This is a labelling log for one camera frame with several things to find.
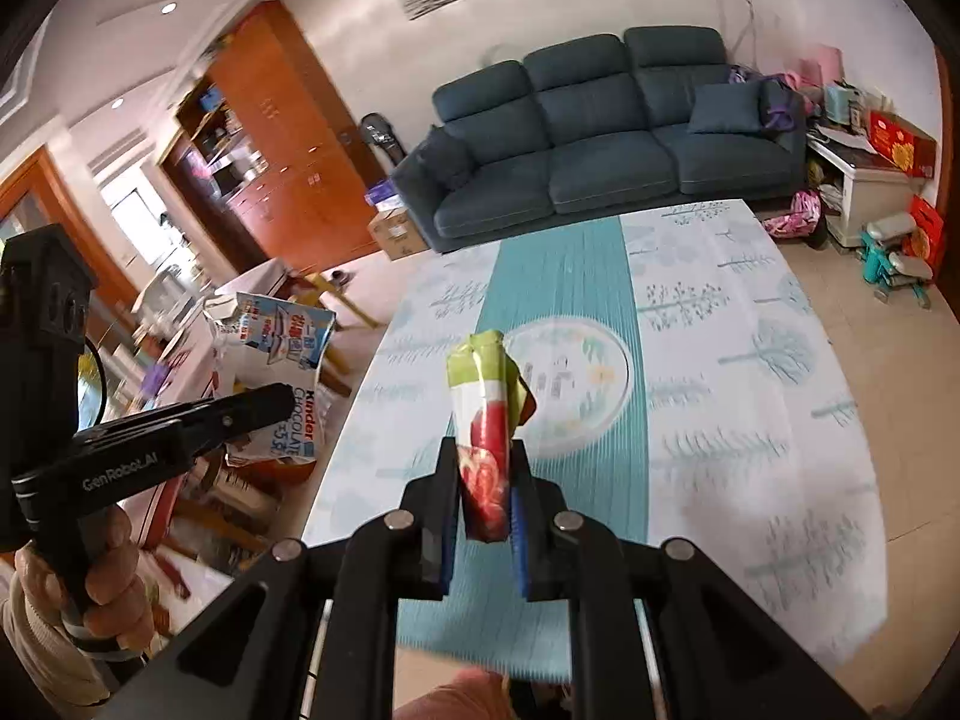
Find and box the hanging wall cable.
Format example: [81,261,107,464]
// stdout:
[724,0,755,65]

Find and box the teal stepper machine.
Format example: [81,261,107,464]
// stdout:
[859,211,935,308]

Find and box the green red snack wrapper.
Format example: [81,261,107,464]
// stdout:
[446,330,537,543]

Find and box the pink backpack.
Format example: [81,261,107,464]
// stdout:
[763,190,828,248]

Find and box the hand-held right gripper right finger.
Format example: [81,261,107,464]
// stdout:
[508,436,872,720]

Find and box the dining table with pink cloth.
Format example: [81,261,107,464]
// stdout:
[135,259,338,593]

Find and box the pink box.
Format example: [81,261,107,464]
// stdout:
[799,45,845,91]

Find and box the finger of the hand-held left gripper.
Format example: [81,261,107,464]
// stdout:
[75,382,296,460]

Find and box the yellow plastic stool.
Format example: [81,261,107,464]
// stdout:
[304,270,383,331]

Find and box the purple bag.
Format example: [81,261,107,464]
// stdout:
[727,67,807,132]

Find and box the person's left hand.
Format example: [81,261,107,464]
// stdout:
[13,506,156,655]

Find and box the black standing fan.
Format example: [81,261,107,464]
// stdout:
[360,112,410,170]

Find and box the white side cabinet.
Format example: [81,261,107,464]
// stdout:
[806,127,935,247]

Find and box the red gift bag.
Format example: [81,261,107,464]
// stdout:
[904,195,946,271]

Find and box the person's left forearm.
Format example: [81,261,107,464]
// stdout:
[0,555,113,720]

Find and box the red gift box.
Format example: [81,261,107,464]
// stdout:
[868,111,938,179]

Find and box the orange wooden cabinet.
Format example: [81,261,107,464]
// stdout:
[161,0,383,278]

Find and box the teal cushion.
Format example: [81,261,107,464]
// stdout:
[687,81,764,136]
[424,126,475,192]

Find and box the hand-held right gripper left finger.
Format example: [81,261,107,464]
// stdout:
[97,435,460,720]

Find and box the brown cardboard box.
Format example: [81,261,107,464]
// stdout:
[366,208,428,262]

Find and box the tree print tablecloth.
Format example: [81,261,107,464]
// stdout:
[300,199,890,683]

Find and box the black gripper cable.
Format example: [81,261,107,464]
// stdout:
[79,337,107,432]

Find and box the person's pink trouser leg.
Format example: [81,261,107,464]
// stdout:
[394,667,518,720]

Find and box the teal sofa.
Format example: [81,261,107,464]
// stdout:
[391,26,809,254]

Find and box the white blue chocolate package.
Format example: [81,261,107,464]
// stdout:
[206,291,338,466]

